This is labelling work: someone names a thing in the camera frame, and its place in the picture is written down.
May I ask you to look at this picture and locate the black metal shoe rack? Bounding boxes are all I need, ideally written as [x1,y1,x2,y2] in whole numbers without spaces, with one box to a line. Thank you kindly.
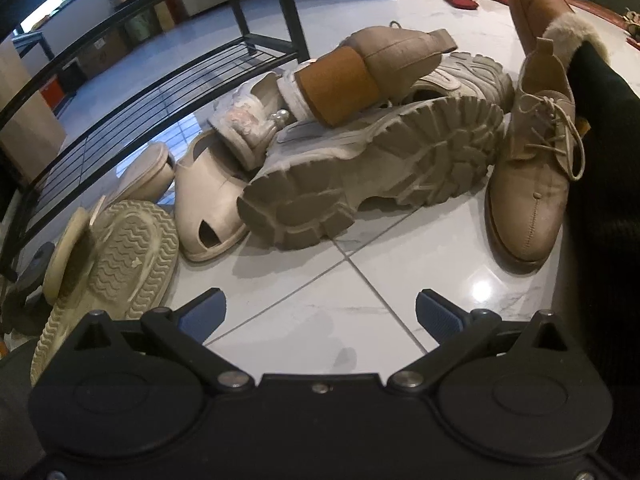
[0,0,311,281]

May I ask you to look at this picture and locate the green woven basket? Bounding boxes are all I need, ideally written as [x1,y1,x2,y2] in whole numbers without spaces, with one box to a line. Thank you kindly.
[122,12,153,43]

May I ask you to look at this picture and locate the chunky beige sneaker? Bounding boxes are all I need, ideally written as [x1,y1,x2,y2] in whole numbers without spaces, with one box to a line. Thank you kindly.
[400,50,516,111]
[236,95,506,252]

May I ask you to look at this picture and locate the cardboard box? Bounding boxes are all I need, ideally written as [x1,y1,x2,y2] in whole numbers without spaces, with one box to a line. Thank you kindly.
[75,30,131,78]

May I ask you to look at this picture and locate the light wooden cabinet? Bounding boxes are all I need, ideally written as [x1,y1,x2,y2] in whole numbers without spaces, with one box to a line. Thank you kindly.
[0,40,67,171]

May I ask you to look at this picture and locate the tan lace-up leather shoe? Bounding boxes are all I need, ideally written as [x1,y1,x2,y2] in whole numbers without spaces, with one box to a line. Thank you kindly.
[485,37,586,266]

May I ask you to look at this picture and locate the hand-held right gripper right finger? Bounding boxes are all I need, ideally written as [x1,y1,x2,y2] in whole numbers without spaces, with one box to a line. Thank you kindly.
[390,288,568,393]

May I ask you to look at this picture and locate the person's right leg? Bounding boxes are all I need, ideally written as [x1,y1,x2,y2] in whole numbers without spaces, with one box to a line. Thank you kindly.
[565,42,640,391]

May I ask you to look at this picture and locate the brown fur-lined slipper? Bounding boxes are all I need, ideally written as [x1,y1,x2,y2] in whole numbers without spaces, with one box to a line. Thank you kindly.
[507,0,611,68]

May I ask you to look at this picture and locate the white flowered child shoe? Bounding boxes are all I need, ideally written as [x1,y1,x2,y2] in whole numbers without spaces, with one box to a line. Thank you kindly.
[207,72,301,171]

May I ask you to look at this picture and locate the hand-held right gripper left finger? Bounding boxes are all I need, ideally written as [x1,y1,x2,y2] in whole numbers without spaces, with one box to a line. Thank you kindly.
[75,287,251,393]

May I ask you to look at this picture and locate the reddish rug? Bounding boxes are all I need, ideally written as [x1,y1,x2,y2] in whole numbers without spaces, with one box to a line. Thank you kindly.
[570,0,640,36]

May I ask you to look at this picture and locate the beige cutout shoe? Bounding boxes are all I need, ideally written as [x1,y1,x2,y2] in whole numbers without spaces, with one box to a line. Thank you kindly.
[172,130,251,263]
[102,142,176,211]

